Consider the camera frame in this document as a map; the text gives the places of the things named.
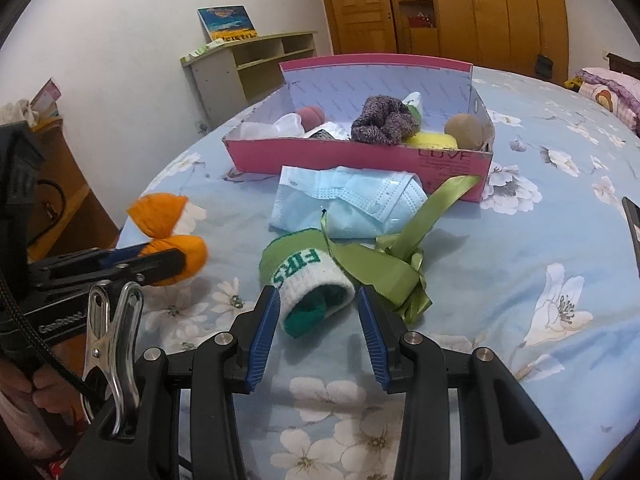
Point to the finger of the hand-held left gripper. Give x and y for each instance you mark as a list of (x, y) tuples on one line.
[(85, 257), (150, 267)]

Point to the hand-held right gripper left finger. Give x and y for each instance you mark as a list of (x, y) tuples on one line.
[(262, 345)]

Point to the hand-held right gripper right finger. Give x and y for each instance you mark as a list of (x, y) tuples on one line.
[(375, 340)]

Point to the orange cloth bundle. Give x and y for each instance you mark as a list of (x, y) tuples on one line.
[(160, 212)]

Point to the white and green sock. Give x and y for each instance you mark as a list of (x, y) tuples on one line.
[(415, 107), (305, 280)]

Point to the pink cardboard shoe box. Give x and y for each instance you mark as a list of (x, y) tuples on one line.
[(350, 160)]

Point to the grey purple knit sock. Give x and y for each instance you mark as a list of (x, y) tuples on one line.
[(382, 122)]

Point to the pink makeup sponge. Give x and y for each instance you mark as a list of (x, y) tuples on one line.
[(311, 117)]

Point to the tan makeup sponge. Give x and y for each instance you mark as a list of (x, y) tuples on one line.
[(465, 132)]

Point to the person's left forearm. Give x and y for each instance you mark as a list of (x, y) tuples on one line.
[(25, 440)]

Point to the person's left hand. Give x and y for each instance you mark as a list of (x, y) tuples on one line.
[(25, 385)]

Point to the wooden cabinet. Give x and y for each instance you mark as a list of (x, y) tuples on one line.
[(80, 210)]

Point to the green satin ribbon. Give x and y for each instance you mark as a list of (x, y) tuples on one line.
[(380, 270)]

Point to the metal spring clip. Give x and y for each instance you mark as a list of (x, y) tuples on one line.
[(112, 360)]

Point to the blue face mask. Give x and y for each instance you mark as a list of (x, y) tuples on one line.
[(370, 190), (310, 220)]

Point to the white cloth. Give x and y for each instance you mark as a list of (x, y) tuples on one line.
[(17, 112)]

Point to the pink card box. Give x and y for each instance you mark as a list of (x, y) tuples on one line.
[(46, 97)]

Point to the blue floral bedsheet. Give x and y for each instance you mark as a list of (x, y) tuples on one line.
[(525, 240)]

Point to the pale green shelf desk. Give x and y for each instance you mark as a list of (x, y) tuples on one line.
[(215, 85)]

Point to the yellow sponge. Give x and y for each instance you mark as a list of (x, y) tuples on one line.
[(432, 140)]

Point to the dark patterned pouch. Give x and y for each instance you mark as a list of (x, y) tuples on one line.
[(322, 135)]

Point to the papers on shelf desk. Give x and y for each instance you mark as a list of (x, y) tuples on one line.
[(202, 50)]

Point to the blue and yellow painting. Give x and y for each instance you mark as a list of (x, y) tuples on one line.
[(227, 24)]

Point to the black smartphone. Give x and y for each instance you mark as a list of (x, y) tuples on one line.
[(634, 240)]

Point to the small black hanging bag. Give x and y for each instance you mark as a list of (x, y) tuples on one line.
[(543, 66)]

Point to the red item on shelf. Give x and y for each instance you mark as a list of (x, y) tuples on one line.
[(421, 21)]

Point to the yellow plush toy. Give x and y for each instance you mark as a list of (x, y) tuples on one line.
[(573, 84)]

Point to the wooden door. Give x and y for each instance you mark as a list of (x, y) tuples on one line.
[(360, 15)]

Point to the pink ruffled pillow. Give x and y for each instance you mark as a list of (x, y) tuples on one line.
[(612, 90)]

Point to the wooden wardrobe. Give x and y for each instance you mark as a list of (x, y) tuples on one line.
[(500, 10)]

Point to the dark wooden headboard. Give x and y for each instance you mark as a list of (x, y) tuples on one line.
[(625, 62)]

